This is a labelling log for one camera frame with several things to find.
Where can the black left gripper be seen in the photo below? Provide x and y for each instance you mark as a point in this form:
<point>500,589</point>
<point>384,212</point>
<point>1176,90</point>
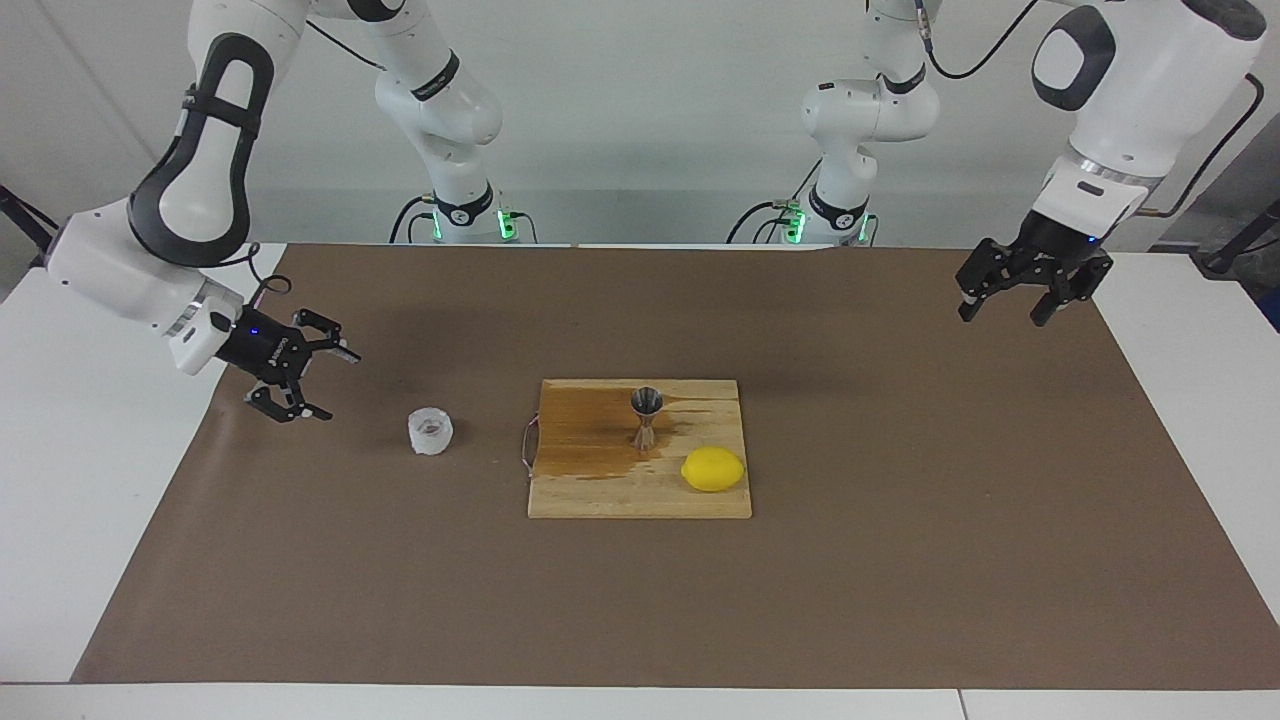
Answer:
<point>1050,240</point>

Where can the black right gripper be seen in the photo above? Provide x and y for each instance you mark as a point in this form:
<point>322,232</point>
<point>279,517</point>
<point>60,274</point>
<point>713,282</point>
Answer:
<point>262,348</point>

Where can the steel double jigger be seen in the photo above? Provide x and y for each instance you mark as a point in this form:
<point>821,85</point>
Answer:
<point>646,402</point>

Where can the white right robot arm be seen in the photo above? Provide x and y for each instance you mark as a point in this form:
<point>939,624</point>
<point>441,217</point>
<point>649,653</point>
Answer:
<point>195,190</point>

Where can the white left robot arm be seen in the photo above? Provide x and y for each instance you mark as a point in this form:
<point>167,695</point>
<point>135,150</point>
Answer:
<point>1140,90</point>

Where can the black clamp stand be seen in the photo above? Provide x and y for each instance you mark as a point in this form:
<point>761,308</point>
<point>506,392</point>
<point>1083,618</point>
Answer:
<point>1225,258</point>
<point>45,245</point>

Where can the brown paper mat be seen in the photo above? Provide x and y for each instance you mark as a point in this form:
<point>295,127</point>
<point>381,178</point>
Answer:
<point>400,580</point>

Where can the blue object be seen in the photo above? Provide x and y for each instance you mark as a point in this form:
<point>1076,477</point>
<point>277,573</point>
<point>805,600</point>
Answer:
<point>1273,310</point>

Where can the wooden cutting board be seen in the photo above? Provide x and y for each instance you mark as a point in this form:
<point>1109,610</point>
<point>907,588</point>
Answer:
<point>640,495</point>

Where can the yellow lemon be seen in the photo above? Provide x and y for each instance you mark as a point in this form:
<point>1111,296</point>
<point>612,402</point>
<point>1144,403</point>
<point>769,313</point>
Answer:
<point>713,469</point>

